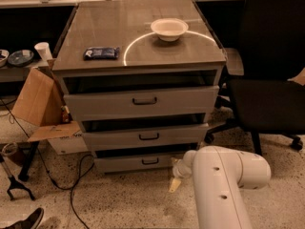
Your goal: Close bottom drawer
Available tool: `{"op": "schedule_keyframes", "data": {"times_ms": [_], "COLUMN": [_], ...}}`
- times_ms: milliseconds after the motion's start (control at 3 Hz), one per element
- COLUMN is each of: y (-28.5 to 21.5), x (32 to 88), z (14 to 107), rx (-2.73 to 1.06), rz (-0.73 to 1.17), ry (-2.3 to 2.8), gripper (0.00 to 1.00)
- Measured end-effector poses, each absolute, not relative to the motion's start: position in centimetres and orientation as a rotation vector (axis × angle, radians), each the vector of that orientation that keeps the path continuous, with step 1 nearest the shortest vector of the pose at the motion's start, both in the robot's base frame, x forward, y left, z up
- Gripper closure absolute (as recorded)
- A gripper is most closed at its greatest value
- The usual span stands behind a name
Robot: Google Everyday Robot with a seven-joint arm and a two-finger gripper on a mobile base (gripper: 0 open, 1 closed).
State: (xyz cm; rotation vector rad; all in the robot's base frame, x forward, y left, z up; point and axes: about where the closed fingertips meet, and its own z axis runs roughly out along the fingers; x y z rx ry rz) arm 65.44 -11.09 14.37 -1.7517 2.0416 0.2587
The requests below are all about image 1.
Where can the black reacher grabber tool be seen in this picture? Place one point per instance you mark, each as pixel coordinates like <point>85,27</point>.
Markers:
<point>14,184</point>

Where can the brown cardboard box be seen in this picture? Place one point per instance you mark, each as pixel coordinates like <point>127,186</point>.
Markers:
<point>41,104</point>

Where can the white paper bowl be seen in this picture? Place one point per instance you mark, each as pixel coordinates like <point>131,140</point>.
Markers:
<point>169,29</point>

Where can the grey bottom drawer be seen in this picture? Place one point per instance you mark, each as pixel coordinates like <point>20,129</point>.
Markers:
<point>143,158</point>

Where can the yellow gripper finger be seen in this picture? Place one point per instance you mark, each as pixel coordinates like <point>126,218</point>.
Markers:
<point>174,184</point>

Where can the grey middle drawer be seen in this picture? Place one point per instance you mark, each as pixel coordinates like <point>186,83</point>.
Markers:
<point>114,134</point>

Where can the black stand leg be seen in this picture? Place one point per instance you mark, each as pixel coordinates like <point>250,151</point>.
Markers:
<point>23,175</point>

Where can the blue plate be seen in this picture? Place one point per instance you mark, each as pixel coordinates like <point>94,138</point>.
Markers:
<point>21,58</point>

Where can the grey top drawer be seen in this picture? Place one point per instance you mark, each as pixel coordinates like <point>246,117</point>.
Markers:
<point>139,95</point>

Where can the grey drawer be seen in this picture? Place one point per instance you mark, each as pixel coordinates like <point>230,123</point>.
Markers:
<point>139,95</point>
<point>143,158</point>
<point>114,134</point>

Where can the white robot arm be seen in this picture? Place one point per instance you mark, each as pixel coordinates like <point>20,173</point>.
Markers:
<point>219,174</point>

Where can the white paper cup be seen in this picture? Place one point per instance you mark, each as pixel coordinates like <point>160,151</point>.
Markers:
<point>43,49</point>

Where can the black office chair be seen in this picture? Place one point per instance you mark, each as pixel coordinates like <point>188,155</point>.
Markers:
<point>265,99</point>

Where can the blue snack packet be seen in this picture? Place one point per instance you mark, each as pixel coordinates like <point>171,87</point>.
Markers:
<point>99,53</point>

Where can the clear plastic cup on floor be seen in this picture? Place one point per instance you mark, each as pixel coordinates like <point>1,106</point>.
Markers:
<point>14,153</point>

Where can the grey drawer cabinet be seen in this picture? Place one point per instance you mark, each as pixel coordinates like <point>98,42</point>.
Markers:
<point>126,24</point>

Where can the black sneaker shoe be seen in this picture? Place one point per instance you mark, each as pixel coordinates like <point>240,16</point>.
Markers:
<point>31,222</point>

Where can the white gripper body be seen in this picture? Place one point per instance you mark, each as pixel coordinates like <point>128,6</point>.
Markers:
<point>178,171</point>

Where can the small bowl at left edge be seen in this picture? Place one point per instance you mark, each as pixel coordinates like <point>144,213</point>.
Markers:
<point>4,54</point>

